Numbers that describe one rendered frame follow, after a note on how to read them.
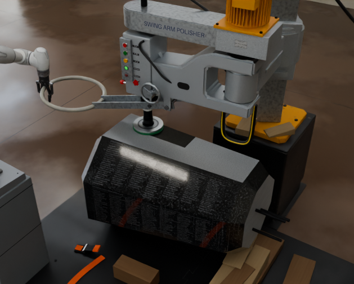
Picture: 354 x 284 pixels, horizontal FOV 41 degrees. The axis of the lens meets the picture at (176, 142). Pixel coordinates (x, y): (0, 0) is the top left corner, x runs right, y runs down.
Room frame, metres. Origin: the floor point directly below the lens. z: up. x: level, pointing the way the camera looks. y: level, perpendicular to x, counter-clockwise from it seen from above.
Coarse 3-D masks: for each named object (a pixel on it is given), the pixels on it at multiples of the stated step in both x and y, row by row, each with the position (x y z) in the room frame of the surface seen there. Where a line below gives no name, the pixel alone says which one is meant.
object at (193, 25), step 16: (128, 16) 2.72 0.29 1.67; (144, 16) 2.67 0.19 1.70; (160, 16) 2.62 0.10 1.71; (176, 16) 2.62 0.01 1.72; (192, 16) 2.62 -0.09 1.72; (208, 16) 2.62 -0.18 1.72; (224, 16) 2.62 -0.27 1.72; (144, 32) 2.68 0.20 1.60; (160, 32) 2.62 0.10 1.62; (176, 32) 2.57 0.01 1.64; (192, 32) 2.52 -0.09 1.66; (208, 32) 2.48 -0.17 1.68; (224, 32) 2.42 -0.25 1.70; (272, 32) 2.37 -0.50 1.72; (224, 48) 2.41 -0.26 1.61; (240, 48) 2.37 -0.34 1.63; (256, 48) 2.33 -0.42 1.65; (272, 48) 2.39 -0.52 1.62
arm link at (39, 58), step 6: (36, 48) 3.13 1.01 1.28; (42, 48) 3.14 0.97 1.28; (30, 54) 3.13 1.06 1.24; (36, 54) 3.10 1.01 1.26; (42, 54) 3.10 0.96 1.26; (30, 60) 3.10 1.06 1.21; (36, 60) 3.09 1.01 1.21; (42, 60) 3.09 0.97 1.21; (48, 60) 3.13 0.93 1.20; (36, 66) 3.09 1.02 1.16; (42, 66) 3.09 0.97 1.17; (48, 66) 3.13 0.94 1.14
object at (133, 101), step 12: (108, 96) 3.01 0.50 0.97; (120, 96) 2.96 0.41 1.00; (132, 96) 2.91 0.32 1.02; (96, 108) 2.93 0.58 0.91; (108, 108) 2.88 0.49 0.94; (120, 108) 2.83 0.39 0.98; (132, 108) 2.78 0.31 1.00; (144, 108) 2.74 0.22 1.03; (156, 108) 2.69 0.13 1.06; (168, 108) 2.62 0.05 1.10
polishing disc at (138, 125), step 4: (136, 120) 2.84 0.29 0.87; (140, 120) 2.84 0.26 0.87; (156, 120) 2.84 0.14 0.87; (160, 120) 2.84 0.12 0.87; (136, 124) 2.79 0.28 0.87; (140, 124) 2.79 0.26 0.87; (156, 124) 2.79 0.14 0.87; (160, 124) 2.79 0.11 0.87; (136, 128) 2.73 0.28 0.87; (140, 128) 2.73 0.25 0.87; (144, 128) 2.73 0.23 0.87; (148, 128) 2.73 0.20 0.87; (152, 128) 2.73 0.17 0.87; (156, 128) 2.73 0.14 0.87; (160, 128) 2.74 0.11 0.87; (144, 132) 2.69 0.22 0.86; (148, 132) 2.69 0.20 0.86; (152, 132) 2.70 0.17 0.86
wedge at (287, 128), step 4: (284, 124) 2.88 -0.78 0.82; (288, 124) 2.87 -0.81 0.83; (268, 128) 2.86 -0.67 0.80; (272, 128) 2.85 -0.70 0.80; (276, 128) 2.84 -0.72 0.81; (280, 128) 2.83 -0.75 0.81; (284, 128) 2.83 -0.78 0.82; (288, 128) 2.82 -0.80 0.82; (292, 128) 2.81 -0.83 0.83; (268, 132) 2.81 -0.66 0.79; (272, 132) 2.80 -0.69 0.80; (276, 132) 2.80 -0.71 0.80; (280, 132) 2.79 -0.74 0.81; (284, 132) 2.79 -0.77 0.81; (288, 132) 2.79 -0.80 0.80; (292, 132) 2.80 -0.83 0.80; (268, 136) 2.77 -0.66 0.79; (272, 136) 2.76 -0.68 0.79; (276, 136) 2.77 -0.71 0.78
